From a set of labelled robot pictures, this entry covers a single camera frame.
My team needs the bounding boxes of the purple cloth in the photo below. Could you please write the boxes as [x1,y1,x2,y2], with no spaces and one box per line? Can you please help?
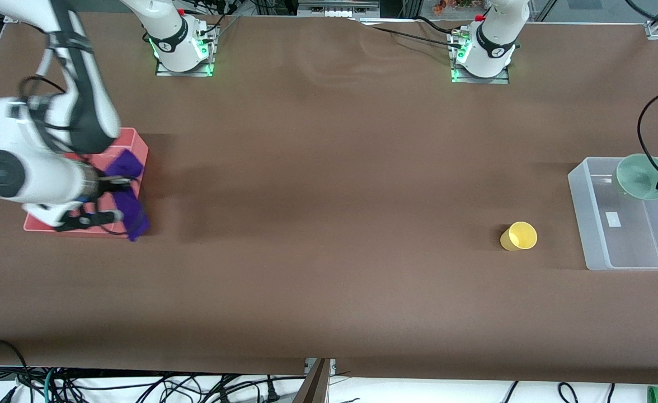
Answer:
[105,148,151,242]

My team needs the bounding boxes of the pale green bowl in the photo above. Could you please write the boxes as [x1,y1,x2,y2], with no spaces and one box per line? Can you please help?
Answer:
[616,153,658,201]

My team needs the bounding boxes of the yellow cup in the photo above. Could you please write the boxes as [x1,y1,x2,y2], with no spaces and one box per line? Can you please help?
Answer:
[500,221,538,251]

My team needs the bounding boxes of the pink plastic bin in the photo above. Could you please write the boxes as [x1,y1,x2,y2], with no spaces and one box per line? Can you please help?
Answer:
[23,127,149,239]

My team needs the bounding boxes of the translucent plastic bin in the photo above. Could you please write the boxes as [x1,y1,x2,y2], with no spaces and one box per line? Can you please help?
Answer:
[567,157,658,271]

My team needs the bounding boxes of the brown table cover sheet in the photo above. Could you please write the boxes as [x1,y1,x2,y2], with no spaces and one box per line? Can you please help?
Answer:
[0,11,658,387]

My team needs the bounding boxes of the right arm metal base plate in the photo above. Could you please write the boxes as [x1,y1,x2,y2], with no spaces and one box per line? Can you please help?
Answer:
[155,25,219,78]

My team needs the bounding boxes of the black floor cable loop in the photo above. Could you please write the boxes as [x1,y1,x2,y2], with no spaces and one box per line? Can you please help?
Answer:
[0,338,34,403]

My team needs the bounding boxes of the brown table leg post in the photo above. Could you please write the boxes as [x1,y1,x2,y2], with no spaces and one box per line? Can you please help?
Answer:
[292,358,332,403]

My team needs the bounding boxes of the silver metal frame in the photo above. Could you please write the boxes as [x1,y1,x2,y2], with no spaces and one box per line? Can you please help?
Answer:
[298,0,380,18]

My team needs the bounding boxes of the black power cable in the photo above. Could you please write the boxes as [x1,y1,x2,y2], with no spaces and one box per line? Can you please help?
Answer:
[415,16,461,35]
[357,21,464,49]

